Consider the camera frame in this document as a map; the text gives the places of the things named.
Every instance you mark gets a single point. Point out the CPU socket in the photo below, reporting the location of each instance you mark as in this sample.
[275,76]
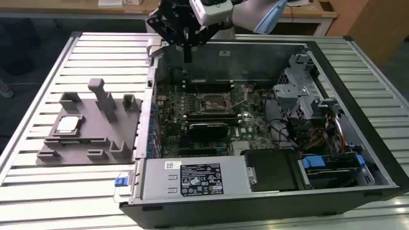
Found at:
[213,101]

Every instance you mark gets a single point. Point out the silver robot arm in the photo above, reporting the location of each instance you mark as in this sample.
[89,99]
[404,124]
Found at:
[245,14]

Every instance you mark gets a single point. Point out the black expansion slot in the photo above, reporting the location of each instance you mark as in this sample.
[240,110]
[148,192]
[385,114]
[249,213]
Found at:
[195,151]

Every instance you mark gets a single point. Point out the silver power supply unit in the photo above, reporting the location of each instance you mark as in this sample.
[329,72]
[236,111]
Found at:
[153,177]

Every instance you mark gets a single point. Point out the flat black device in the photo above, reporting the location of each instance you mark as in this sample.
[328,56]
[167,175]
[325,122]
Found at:
[326,6]

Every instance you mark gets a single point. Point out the green motherboard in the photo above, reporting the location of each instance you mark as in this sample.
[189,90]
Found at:
[256,115]

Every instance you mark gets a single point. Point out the grey chair foot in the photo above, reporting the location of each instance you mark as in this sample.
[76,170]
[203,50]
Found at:
[5,88]

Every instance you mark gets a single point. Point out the hard disk in blue carrier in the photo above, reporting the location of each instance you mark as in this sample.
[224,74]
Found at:
[313,161]

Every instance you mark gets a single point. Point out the silver chipset heat sink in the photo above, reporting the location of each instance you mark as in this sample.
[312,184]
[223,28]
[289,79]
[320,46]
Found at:
[241,146]

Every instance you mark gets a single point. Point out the black RAM slot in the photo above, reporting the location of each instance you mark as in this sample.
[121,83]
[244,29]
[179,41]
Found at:
[211,118]
[211,115]
[208,91]
[235,123]
[208,84]
[208,81]
[208,87]

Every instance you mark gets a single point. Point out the metal drive cage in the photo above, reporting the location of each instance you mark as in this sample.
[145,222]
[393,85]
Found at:
[290,93]

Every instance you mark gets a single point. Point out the blue plastic tab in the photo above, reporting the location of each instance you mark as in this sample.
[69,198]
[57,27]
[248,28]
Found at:
[360,160]

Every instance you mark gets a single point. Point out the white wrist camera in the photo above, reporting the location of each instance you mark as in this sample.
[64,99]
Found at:
[213,12]

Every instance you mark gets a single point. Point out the white paper box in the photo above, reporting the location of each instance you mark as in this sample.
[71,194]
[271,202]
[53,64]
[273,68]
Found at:
[109,3]

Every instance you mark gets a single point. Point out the blue case latch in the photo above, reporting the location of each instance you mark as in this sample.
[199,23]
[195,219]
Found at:
[120,181]

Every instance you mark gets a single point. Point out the silver CPU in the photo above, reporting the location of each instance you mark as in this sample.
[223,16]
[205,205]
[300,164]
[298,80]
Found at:
[68,124]

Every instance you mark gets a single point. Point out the wooden desk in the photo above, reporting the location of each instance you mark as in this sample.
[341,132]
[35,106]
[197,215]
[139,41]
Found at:
[80,10]

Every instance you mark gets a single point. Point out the grey parts rack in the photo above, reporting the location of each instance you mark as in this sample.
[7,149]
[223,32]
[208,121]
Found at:
[96,134]

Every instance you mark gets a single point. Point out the small white box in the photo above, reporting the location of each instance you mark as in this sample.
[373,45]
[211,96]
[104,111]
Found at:
[132,2]

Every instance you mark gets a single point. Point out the black PC case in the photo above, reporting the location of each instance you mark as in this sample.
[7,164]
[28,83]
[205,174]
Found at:
[256,210]

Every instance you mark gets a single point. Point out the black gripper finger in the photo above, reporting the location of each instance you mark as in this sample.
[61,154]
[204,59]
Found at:
[211,30]
[157,24]

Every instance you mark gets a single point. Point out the black plastic shroud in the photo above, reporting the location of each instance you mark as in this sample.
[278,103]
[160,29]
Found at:
[272,170]

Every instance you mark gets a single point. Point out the blue board connector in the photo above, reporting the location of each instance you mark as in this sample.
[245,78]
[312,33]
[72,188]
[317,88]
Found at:
[220,150]

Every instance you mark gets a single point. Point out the green RAM stick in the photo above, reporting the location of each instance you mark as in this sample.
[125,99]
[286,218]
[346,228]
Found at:
[83,141]

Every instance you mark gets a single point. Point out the wooden cabinet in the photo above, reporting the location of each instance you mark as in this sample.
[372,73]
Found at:
[377,24]

